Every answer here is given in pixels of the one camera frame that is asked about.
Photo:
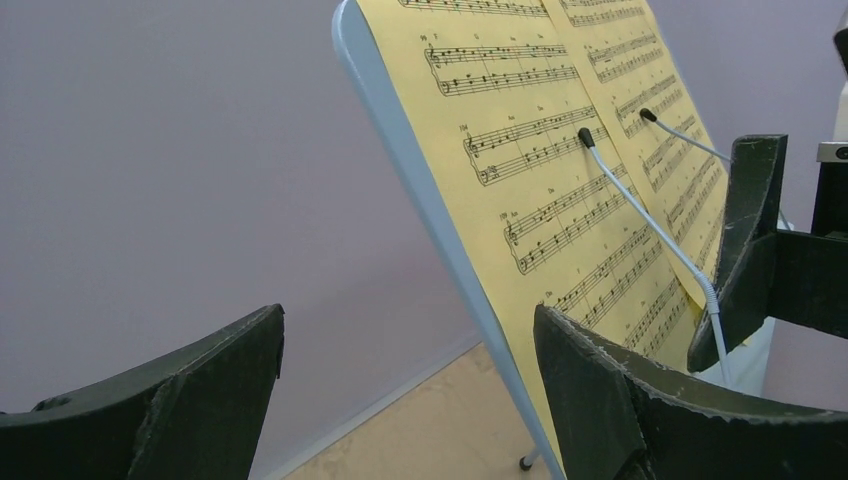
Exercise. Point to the yellow sheet music page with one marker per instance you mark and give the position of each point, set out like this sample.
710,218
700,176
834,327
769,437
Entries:
530,199
629,75

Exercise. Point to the light blue music stand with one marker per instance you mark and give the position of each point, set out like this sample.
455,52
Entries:
424,199

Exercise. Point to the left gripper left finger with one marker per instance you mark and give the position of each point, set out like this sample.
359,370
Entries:
194,413

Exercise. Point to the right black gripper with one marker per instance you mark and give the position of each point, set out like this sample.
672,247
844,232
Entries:
805,282

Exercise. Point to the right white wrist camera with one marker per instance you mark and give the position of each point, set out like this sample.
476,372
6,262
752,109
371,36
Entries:
835,150

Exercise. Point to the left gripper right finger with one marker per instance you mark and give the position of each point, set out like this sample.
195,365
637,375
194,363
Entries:
620,415

